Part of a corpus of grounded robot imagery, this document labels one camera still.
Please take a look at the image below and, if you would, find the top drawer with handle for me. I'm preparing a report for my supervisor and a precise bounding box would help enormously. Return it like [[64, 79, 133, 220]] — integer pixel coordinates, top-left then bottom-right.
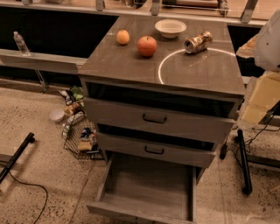
[[84, 97, 234, 144]]

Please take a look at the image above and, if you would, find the drawer with handle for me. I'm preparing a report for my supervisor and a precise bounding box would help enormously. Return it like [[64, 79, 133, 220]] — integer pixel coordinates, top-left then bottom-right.
[[84, 97, 234, 144], [97, 132, 216, 168]]

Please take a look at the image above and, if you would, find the middle drawer with handle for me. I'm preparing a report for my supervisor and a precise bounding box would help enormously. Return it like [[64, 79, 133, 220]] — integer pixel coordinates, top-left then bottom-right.
[[97, 132, 216, 168]]

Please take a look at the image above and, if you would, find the blue snack packet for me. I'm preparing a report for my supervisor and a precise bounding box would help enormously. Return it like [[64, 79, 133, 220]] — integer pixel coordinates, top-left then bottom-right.
[[80, 127, 92, 138]]

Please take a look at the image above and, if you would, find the grey wooden drawer cabinet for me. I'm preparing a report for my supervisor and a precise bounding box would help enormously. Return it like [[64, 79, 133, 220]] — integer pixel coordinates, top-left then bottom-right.
[[77, 15, 246, 224]]

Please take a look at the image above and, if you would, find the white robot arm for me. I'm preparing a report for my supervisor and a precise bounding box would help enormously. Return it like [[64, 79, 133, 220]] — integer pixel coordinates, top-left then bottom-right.
[[237, 10, 280, 125]]

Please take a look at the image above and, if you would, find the orange fruit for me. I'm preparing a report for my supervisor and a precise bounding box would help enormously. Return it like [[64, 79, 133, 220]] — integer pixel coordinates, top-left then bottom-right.
[[116, 30, 130, 45]]

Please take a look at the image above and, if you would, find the black stand leg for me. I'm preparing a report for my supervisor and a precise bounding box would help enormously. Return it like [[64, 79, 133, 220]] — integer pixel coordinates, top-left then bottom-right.
[[237, 129, 253, 195], [0, 132, 35, 184]]

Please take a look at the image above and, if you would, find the clear plastic water bottle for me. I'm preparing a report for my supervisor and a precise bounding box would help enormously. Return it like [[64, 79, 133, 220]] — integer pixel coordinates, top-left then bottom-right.
[[13, 31, 30, 56]]

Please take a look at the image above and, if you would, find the black stand leg right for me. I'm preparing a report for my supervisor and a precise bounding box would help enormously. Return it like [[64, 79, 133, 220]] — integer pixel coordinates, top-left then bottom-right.
[[237, 129, 253, 195]]

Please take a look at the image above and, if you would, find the crushed drink can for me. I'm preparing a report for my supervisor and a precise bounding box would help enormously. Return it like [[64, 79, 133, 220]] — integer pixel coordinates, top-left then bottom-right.
[[185, 31, 213, 54]]

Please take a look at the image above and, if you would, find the white paper bowl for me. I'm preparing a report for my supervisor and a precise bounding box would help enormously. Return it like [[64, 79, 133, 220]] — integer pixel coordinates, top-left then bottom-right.
[[155, 19, 186, 39]]

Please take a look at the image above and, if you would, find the open bottom drawer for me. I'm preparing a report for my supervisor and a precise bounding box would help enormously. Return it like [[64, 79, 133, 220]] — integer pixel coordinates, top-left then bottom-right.
[[87, 153, 196, 224]]

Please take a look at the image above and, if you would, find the black stand leg left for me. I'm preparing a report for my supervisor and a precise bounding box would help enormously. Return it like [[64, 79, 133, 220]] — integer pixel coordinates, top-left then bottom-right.
[[0, 132, 35, 184]]

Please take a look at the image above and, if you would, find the black floor cable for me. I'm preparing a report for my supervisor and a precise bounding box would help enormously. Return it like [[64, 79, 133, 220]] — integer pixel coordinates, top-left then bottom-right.
[[0, 163, 49, 224]]

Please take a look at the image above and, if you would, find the green snack bag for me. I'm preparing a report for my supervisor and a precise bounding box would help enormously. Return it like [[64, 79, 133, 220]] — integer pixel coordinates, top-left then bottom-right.
[[70, 86, 84, 101]]

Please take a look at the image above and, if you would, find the small white bowl on floor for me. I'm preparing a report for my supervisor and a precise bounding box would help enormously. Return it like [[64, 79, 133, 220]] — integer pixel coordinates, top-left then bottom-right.
[[49, 109, 65, 123]]

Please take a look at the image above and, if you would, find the red apple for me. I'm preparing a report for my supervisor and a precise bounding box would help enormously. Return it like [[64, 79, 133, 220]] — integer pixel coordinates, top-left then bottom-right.
[[137, 36, 158, 57]]

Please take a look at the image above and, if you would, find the black wire basket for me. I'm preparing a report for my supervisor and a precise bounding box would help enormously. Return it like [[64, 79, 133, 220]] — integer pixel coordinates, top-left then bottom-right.
[[62, 118, 104, 160]]

